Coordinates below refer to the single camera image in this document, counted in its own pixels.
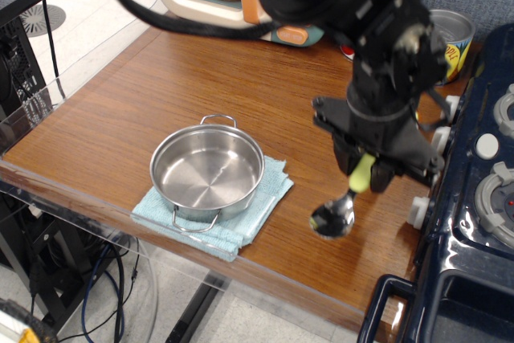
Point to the clear acrylic table guard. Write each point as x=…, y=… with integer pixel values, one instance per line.
x=92, y=154

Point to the light blue cloth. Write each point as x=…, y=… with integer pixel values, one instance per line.
x=226, y=237

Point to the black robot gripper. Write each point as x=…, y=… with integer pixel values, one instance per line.
x=396, y=141

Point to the pineapple slices can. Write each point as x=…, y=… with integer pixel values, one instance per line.
x=458, y=31

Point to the dark blue toy stove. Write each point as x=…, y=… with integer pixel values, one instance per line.
x=463, y=287

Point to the spoon with green handle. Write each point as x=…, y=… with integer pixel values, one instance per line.
x=336, y=218

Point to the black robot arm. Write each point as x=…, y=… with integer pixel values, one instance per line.
x=398, y=56

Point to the stainless steel pot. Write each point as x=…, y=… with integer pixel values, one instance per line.
x=207, y=172

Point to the tomato sauce can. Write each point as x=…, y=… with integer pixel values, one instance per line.
x=347, y=50

